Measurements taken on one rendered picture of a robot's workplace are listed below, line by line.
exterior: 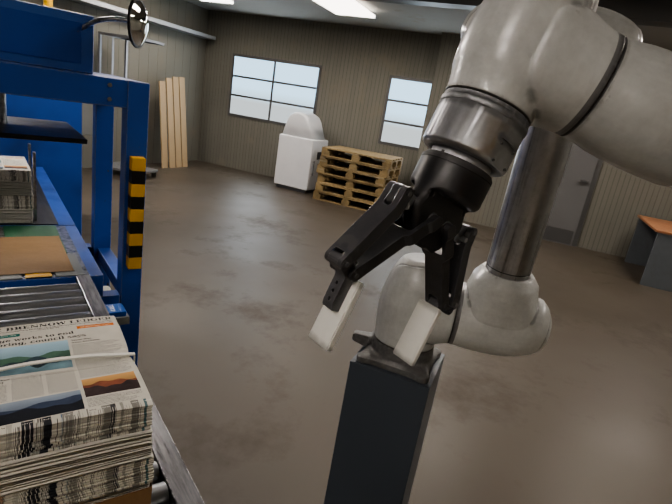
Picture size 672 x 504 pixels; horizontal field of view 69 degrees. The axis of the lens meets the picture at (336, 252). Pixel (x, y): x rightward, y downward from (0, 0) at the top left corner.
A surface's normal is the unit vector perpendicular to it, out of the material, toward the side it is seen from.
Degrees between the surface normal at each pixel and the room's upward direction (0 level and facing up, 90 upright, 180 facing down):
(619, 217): 90
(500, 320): 93
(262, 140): 90
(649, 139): 119
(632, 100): 92
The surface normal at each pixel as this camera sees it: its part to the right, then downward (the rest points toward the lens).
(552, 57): 0.01, 0.18
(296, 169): -0.42, 0.20
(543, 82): 0.04, 0.43
